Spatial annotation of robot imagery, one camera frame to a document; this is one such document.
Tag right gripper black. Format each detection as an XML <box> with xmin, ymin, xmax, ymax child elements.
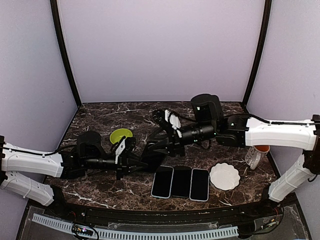
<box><xmin>147</xmin><ymin>121</ymin><xmax>217</xmax><ymax>157</ymax></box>

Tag light blue phone case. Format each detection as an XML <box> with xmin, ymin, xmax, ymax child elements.
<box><xmin>150</xmin><ymin>165</ymin><xmax>175</xmax><ymax>199</ymax></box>

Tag dark purple edged phone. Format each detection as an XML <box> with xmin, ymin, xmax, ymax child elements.
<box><xmin>151</xmin><ymin>166</ymin><xmax>173</xmax><ymax>197</ymax></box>

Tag lavender phone case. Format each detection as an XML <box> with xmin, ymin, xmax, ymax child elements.
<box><xmin>189</xmin><ymin>168</ymin><xmax>210</xmax><ymax>202</ymax></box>

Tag black magsafe phone case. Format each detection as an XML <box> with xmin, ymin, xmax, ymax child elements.
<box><xmin>140</xmin><ymin>152</ymin><xmax>167</xmax><ymax>173</ymax></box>

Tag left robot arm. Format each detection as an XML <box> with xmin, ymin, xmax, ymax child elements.
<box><xmin>0</xmin><ymin>131</ymin><xmax>148</xmax><ymax>218</ymax></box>

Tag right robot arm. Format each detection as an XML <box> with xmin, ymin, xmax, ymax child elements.
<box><xmin>148</xmin><ymin>93</ymin><xmax>320</xmax><ymax>217</ymax></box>

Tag green bowl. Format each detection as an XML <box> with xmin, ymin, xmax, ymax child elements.
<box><xmin>109</xmin><ymin>128</ymin><xmax>133</xmax><ymax>145</ymax></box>

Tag white scalloped dish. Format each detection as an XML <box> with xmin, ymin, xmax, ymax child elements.
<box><xmin>209</xmin><ymin>162</ymin><xmax>241</xmax><ymax>192</ymax></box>

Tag patterned white mug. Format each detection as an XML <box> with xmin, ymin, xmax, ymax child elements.
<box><xmin>244</xmin><ymin>145</ymin><xmax>270</xmax><ymax>170</ymax></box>

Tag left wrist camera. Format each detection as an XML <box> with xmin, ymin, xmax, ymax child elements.
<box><xmin>115</xmin><ymin>136</ymin><xmax>136</xmax><ymax>165</ymax></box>

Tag white cable duct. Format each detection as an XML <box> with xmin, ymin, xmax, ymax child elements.
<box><xmin>31</xmin><ymin>213</ymin><xmax>239</xmax><ymax>240</ymax></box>

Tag black front rail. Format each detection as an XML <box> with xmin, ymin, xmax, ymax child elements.
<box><xmin>25</xmin><ymin>193</ymin><xmax>298</xmax><ymax>226</ymax></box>

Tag right black frame post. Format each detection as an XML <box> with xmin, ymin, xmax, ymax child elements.
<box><xmin>241</xmin><ymin>0</ymin><xmax>273</xmax><ymax>109</ymax></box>

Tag black frame post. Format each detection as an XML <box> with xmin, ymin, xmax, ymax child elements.
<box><xmin>241</xmin><ymin>0</ymin><xmax>273</xmax><ymax>109</ymax></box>
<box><xmin>49</xmin><ymin>0</ymin><xmax>82</xmax><ymax>108</ymax></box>

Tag left black frame post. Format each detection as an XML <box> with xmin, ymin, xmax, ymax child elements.
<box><xmin>49</xmin><ymin>0</ymin><xmax>82</xmax><ymax>108</ymax></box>

